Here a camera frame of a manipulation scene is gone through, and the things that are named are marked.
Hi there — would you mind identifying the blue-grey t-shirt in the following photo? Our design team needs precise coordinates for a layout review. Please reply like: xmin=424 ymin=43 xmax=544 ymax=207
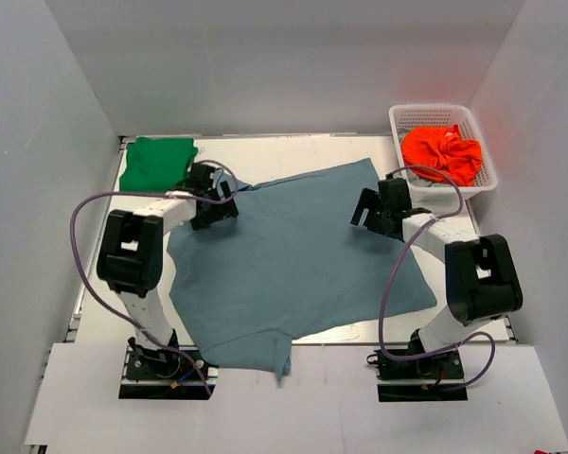
xmin=167 ymin=159 xmax=436 ymax=376

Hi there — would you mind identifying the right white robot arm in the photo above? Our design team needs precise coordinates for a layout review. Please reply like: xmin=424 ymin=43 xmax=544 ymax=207
xmin=351 ymin=175 xmax=524 ymax=377

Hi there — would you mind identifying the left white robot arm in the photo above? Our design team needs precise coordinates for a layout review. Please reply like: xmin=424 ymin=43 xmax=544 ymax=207
xmin=97 ymin=160 xmax=239 ymax=378

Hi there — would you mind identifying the grey cloth in basket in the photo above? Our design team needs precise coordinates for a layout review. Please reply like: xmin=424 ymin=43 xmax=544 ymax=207
xmin=406 ymin=170 xmax=448 ymax=188

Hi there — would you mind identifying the folded green t-shirt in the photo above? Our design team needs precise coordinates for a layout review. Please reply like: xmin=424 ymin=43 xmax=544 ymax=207
xmin=119 ymin=137 xmax=198 ymax=193

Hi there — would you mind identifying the crumpled orange t-shirt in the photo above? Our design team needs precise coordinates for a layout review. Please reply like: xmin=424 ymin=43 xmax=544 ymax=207
xmin=399 ymin=125 xmax=483 ymax=186

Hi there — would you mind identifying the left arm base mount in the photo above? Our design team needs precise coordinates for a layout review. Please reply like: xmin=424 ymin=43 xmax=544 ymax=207
xmin=118 ymin=347 xmax=210 ymax=401

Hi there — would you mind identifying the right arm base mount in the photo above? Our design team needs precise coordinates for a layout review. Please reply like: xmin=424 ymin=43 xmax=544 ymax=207
xmin=366 ymin=350 xmax=468 ymax=403

